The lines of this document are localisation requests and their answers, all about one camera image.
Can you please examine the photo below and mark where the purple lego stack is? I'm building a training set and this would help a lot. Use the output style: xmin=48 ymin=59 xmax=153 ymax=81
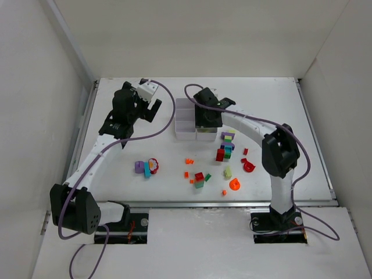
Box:
xmin=220 ymin=130 xmax=235 ymax=150

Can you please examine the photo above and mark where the red long lego brick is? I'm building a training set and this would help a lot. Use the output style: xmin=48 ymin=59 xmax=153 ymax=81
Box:
xmin=216 ymin=149 xmax=225 ymax=162

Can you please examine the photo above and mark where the light green lego brick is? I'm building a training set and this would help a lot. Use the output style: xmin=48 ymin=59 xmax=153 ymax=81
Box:
xmin=224 ymin=166 xmax=232 ymax=179
xmin=198 ymin=128 xmax=217 ymax=134

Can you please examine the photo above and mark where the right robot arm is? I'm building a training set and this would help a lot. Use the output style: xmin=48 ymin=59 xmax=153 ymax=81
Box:
xmin=193 ymin=88 xmax=300 ymax=223

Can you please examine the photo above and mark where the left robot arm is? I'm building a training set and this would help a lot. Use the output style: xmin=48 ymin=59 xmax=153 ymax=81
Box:
xmin=50 ymin=80 xmax=162 ymax=239

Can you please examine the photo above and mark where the right white divided container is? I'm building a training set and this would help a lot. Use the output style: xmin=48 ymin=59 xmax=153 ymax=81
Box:
xmin=195 ymin=98 xmax=219 ymax=142

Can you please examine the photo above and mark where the white divided container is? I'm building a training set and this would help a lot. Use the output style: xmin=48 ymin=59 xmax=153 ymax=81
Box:
xmin=195 ymin=98 xmax=219 ymax=142
xmin=175 ymin=98 xmax=196 ymax=141

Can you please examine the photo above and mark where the left white divided container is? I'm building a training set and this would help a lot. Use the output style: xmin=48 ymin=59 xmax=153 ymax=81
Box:
xmin=175 ymin=98 xmax=196 ymax=141

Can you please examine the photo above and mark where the small orange lego pair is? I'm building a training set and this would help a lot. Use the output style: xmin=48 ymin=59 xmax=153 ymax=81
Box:
xmin=185 ymin=158 xmax=194 ymax=164

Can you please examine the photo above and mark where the red flower lego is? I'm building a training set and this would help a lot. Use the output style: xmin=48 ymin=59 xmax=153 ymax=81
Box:
xmin=148 ymin=158 xmax=159 ymax=174

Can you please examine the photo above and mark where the purple arch lego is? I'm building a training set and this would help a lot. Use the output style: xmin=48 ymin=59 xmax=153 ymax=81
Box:
xmin=134 ymin=161 xmax=145 ymax=174

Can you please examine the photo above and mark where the teal lego brick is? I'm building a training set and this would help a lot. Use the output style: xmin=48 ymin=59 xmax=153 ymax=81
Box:
xmin=144 ymin=162 xmax=151 ymax=178

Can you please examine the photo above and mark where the small green lego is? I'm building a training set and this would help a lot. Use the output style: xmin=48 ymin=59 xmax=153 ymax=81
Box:
xmin=205 ymin=174 xmax=212 ymax=182

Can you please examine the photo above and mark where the red round lego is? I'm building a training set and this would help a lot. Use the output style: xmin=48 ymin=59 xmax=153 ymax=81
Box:
xmin=241 ymin=158 xmax=256 ymax=173

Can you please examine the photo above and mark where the orange round lego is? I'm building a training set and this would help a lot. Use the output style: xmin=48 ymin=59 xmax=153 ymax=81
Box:
xmin=229 ymin=178 xmax=241 ymax=191

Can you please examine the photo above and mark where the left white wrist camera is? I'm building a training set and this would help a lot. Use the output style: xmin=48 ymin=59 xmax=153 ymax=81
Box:
xmin=136 ymin=79 xmax=159 ymax=103

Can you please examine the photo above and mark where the aluminium rail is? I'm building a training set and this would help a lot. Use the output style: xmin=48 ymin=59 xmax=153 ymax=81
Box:
xmin=126 ymin=200 xmax=339 ymax=209

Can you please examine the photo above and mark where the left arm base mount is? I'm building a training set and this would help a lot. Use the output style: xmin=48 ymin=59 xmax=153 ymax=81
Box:
xmin=94 ymin=201 xmax=149 ymax=245

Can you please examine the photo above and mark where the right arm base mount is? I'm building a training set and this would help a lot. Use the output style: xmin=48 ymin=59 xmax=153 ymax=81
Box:
xmin=249 ymin=208 xmax=307 ymax=244

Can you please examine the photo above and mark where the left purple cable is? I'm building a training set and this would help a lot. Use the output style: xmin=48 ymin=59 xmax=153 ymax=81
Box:
xmin=58 ymin=78 xmax=177 ymax=279

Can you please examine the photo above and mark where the purple cable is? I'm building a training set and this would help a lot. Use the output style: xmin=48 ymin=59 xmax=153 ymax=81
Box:
xmin=58 ymin=78 xmax=177 ymax=279
xmin=184 ymin=84 xmax=341 ymax=241

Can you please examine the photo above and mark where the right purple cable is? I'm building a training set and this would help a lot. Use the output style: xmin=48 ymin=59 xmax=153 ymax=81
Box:
xmin=184 ymin=84 xmax=341 ymax=241

